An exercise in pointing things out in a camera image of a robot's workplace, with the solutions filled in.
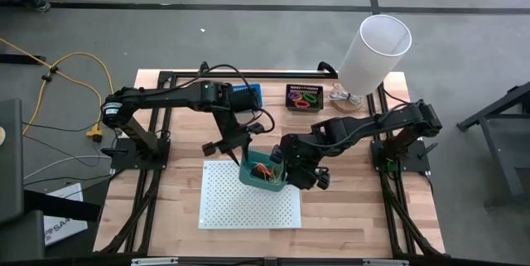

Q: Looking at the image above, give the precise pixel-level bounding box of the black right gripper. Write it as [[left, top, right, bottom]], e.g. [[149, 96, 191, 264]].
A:
[[269, 132, 331, 191]]

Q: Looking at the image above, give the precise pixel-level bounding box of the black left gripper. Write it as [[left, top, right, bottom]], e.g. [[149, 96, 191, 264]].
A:
[[201, 110, 267, 167]]

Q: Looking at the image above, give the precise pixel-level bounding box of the teal plastic bin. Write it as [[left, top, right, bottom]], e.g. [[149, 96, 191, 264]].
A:
[[238, 149, 289, 193]]

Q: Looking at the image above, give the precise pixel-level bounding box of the blue plastic basket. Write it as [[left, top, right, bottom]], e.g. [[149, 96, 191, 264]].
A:
[[230, 83, 264, 112]]

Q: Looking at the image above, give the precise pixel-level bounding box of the white perforated metal shelf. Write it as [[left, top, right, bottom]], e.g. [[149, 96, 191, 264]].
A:
[[197, 159, 302, 230]]

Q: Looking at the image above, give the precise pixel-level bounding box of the black plastic basket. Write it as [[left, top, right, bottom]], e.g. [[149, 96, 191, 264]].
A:
[[285, 84, 325, 113]]

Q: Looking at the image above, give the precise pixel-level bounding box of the black flat bar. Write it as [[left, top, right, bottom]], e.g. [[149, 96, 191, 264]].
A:
[[22, 189, 103, 223]]

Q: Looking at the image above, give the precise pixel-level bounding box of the white printed cardboard box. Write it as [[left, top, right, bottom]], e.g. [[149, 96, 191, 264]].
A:
[[43, 181, 89, 247]]

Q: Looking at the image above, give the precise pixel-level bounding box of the black metal stand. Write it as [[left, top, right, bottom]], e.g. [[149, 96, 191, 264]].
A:
[[456, 80, 530, 209]]

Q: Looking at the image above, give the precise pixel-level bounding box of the black equipment case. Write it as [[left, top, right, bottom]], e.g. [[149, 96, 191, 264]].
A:
[[0, 98, 46, 261]]

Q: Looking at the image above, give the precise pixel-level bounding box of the black floor strip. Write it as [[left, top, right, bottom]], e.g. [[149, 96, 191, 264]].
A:
[[0, 53, 46, 66]]

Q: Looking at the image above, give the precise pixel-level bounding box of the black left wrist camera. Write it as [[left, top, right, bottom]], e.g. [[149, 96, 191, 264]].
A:
[[229, 90, 260, 113]]

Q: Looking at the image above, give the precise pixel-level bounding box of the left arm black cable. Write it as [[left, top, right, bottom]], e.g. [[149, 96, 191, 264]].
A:
[[165, 63, 277, 134]]

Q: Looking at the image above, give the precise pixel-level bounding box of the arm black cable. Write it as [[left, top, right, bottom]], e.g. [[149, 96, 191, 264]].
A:
[[165, 63, 277, 134], [308, 106, 415, 151]]

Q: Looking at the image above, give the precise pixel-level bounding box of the black aluminium table frame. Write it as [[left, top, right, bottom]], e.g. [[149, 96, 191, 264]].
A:
[[94, 61, 447, 259]]

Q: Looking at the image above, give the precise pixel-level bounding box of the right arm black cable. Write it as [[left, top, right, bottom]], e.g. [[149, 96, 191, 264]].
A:
[[308, 106, 415, 151]]

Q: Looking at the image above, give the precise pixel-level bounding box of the thin black cable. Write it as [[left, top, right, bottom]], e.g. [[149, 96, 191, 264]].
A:
[[383, 86, 412, 106]]

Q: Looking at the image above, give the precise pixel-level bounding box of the silver metal bracket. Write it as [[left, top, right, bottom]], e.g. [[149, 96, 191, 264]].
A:
[[131, 257, 179, 266], [362, 259, 410, 266]]

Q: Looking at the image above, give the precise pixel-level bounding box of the yellow extension cord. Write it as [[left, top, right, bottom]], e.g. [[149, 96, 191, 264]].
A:
[[0, 36, 116, 143]]

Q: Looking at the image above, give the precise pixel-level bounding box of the white floor cable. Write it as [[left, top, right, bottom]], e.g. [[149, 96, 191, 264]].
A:
[[22, 154, 115, 181]]

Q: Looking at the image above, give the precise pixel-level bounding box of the black floor cable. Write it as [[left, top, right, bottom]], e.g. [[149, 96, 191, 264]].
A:
[[22, 121, 121, 168]]

